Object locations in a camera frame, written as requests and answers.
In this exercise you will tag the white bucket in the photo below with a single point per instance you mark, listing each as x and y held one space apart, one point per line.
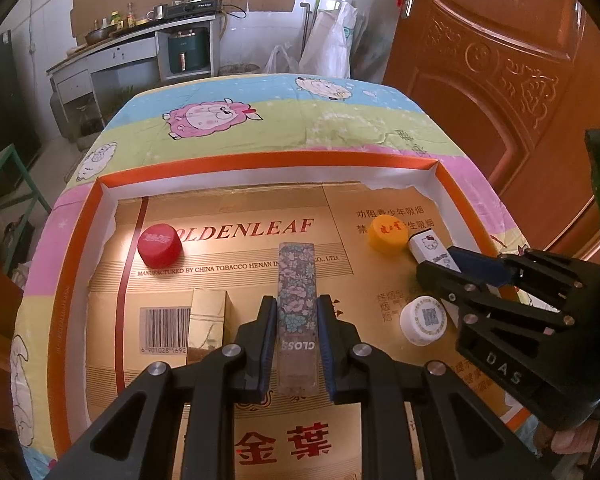
237 69

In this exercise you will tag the black gas stove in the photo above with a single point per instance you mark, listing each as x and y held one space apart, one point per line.
192 7

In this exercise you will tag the dark cabinet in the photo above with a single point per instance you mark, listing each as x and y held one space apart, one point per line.
5 100

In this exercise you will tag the green metal rack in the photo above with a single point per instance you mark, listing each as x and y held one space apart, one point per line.
10 180

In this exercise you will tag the green air fryer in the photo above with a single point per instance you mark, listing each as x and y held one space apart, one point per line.
186 50

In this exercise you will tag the sauce bottle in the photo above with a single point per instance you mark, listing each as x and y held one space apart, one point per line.
129 15

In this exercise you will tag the grey kitchen counter desk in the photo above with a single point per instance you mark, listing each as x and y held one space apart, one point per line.
130 50

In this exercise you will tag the metal pan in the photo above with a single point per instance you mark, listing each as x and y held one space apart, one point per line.
100 34

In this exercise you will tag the white bottle cap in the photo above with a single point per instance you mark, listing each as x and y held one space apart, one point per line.
422 320

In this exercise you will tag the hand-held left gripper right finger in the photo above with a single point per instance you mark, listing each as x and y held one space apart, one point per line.
330 350

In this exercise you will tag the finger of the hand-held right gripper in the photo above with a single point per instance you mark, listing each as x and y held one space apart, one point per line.
480 265
445 280

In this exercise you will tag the carved wooden door leaf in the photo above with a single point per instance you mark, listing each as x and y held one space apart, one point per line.
505 85

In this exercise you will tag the shallow cardboard box tray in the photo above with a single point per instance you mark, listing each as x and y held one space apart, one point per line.
230 270

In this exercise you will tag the clear floral lip gloss tube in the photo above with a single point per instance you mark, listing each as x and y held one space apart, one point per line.
296 290

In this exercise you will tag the yellow capped bottle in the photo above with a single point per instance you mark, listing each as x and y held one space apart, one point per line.
114 19

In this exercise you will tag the person's right hand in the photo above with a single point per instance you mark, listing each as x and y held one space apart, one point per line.
565 440

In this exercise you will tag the clear plastic bag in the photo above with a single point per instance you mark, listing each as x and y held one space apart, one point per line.
280 60

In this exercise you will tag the red bottle cap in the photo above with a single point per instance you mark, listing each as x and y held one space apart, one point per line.
160 247

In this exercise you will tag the printed cartoon sheep blanket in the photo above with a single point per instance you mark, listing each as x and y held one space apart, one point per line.
280 110

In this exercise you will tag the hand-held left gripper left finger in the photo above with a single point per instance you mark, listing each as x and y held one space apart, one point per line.
260 345

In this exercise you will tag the white woven sack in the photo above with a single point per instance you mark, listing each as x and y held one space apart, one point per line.
330 40

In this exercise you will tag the steel kettle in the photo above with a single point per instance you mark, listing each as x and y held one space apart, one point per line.
157 11

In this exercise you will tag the small gold box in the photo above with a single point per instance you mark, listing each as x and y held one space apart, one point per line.
207 320

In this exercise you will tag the yellow-orange bottle cap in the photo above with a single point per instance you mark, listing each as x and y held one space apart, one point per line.
389 233

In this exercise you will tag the metal pole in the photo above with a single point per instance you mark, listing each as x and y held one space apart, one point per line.
307 20

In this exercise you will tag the white cartoon lighter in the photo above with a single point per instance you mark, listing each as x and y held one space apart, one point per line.
430 252

